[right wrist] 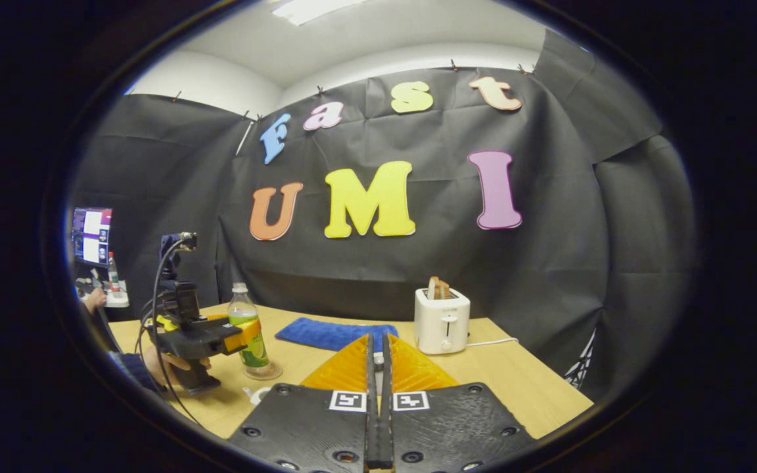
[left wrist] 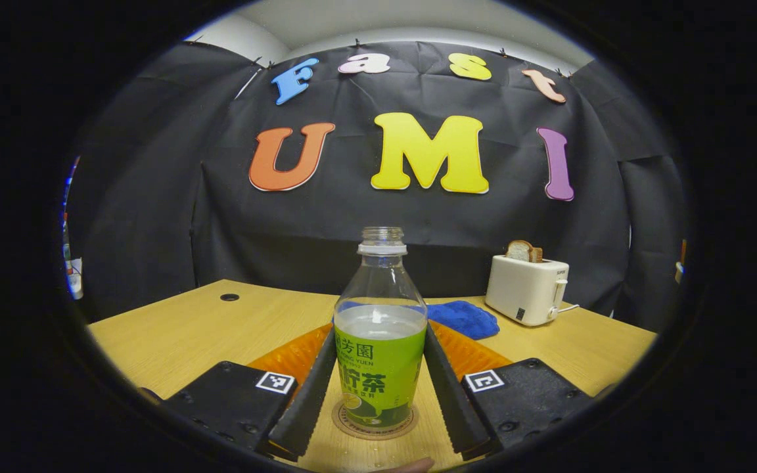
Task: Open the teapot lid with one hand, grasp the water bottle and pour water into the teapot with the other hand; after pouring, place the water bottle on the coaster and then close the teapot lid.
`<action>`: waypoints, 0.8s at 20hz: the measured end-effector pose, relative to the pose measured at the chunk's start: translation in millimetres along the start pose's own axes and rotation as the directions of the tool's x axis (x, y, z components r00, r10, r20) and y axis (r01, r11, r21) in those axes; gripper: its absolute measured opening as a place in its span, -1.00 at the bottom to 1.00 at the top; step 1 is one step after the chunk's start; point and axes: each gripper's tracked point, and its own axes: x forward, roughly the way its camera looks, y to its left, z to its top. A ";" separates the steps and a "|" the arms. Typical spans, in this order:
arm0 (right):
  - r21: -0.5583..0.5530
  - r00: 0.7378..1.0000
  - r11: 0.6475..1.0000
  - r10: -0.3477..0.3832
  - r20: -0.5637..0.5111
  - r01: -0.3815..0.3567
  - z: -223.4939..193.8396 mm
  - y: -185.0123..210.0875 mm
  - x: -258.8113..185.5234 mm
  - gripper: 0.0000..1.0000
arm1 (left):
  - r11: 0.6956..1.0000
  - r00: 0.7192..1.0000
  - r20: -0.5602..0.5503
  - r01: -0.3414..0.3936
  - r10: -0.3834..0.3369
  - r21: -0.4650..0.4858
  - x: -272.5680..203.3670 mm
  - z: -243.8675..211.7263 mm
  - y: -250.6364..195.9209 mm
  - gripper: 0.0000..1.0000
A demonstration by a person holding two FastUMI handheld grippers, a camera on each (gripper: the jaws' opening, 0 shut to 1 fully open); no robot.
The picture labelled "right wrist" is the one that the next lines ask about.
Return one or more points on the green label water bottle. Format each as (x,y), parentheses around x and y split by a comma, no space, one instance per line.
(255,358)

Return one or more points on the ceiling light panel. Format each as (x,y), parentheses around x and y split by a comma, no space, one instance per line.
(313,10)

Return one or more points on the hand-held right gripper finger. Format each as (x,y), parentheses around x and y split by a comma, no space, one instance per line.
(372,427)
(386,427)

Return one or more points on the white teacup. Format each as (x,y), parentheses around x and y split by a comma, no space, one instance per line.
(259,395)

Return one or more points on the round brown coaster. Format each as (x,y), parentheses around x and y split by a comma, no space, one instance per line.
(275,372)

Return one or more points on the clear bottle with red cap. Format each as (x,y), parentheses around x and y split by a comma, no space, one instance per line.
(114,276)

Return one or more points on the white metal stand frame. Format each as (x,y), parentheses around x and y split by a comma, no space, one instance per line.
(582,368)

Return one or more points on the white side table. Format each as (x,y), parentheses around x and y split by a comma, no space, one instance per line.
(117,301)

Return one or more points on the computer monitor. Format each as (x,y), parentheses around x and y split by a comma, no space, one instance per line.
(92,236)

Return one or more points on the white toaster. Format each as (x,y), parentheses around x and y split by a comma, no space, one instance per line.
(441,325)

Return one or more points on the blue towel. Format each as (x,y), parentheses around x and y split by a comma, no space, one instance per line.
(326,332)

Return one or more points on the brown toast slice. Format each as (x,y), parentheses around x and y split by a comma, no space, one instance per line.
(437,288)

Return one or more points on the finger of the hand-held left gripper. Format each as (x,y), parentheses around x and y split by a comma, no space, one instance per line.
(244,334)

